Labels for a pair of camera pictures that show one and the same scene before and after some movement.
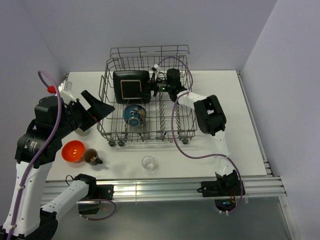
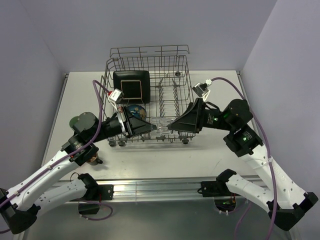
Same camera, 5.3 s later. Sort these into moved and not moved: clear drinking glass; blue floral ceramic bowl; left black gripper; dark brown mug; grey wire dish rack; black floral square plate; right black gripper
Moved: clear drinking glass; left black gripper; right black gripper
Not moved: blue floral ceramic bowl; black floral square plate; dark brown mug; grey wire dish rack
